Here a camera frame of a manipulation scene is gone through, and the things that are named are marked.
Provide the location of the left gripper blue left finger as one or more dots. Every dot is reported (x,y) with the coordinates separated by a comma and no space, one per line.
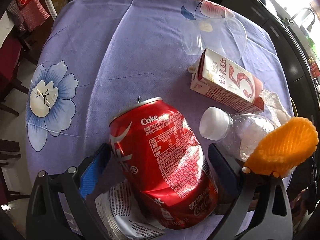
(92,168)

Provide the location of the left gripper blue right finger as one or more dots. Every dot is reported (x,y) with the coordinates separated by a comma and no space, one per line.
(227,170)

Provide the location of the silver wrapper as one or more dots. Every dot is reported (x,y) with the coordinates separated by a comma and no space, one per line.
(121,215)

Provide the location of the clear plastic water bottle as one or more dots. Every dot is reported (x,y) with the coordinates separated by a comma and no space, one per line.
(237,134)

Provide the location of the red cola can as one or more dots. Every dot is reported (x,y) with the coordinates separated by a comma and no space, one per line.
(164,163)

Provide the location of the orange bumpy foam pad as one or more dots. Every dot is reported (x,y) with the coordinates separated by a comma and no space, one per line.
(284,148)

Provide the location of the white tissue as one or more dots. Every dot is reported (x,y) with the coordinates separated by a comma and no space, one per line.
(279,114)

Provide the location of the red white milk carton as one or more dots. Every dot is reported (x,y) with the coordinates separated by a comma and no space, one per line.
(224,81)

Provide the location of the clear plastic cup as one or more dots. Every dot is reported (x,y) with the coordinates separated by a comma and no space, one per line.
(225,36)

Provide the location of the brown plastic tray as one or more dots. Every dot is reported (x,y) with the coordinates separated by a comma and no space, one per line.
(224,201)

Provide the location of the purple floral tablecloth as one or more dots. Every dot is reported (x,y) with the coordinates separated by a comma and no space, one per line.
(104,55)

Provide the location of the dark wooden chair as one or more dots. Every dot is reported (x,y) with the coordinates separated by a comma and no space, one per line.
(13,50)

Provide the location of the red checked apron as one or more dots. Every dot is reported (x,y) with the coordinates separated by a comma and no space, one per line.
(27,14)

